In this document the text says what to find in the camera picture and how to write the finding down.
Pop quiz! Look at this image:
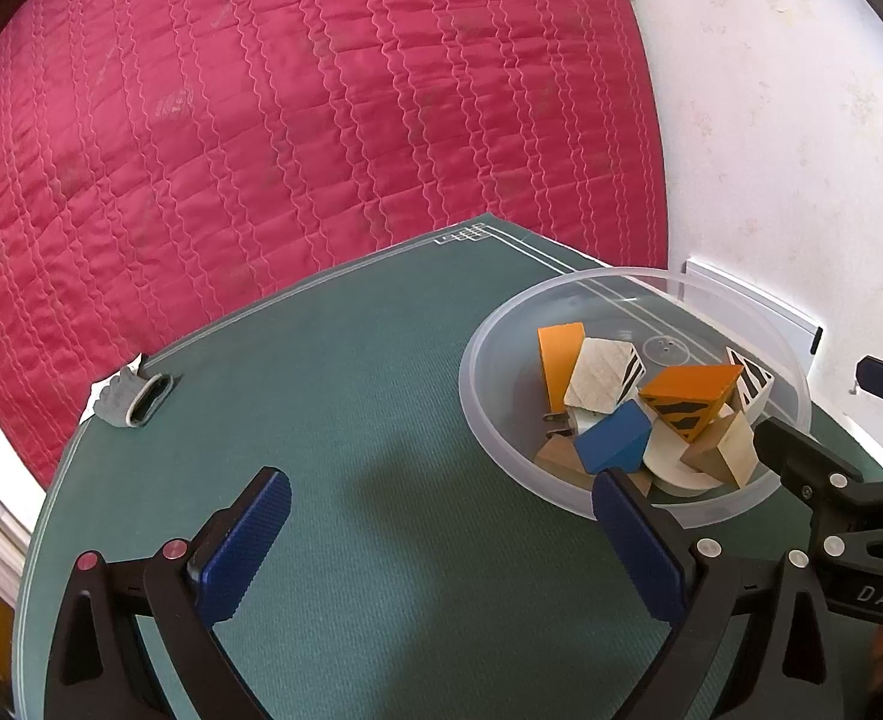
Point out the small cream plate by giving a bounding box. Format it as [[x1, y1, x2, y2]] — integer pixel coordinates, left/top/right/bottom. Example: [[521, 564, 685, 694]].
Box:
[[640, 416, 720, 496]]

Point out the grey knitted glove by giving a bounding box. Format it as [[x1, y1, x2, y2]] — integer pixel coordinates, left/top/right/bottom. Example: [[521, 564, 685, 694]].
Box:
[[89, 370, 176, 430]]

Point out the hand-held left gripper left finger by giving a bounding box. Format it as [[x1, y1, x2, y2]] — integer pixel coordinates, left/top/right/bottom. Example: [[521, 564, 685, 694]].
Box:
[[40, 466, 294, 720]]

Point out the orange block with black stripes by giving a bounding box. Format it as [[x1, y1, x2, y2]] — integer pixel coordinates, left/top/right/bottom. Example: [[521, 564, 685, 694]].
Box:
[[638, 364, 744, 443]]

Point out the red quilted blanket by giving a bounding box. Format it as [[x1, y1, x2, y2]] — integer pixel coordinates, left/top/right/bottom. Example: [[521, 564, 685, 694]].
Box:
[[0, 0, 671, 496]]

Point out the plain orange block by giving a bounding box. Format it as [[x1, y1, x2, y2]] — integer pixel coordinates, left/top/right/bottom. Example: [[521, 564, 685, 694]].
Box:
[[537, 322, 587, 421]]

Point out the white block with black stripes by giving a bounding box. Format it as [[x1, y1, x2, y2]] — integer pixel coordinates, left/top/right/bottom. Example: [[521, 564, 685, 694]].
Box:
[[725, 346, 776, 417]]

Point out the whitewashed wooden block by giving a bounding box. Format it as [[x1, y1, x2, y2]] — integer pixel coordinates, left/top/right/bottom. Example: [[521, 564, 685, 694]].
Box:
[[565, 337, 647, 417]]

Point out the blue wooden block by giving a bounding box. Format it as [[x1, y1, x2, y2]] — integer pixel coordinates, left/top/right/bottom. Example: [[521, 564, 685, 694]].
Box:
[[574, 399, 654, 475]]

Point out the clear plastic bowl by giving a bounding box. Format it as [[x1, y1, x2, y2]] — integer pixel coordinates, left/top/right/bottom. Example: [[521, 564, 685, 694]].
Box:
[[458, 265, 812, 524]]

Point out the brown wooden block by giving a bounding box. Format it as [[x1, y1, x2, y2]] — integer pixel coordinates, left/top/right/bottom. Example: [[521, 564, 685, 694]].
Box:
[[535, 435, 600, 492]]

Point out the white plug charger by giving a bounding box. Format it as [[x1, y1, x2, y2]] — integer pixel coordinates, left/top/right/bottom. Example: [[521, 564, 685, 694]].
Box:
[[542, 405, 581, 440]]

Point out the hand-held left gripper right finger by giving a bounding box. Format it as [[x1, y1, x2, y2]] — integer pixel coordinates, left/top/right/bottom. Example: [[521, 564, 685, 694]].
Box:
[[591, 467, 863, 720]]

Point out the light natural wooden block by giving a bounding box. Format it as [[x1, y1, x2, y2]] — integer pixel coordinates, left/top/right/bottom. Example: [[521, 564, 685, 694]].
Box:
[[680, 409, 759, 487]]

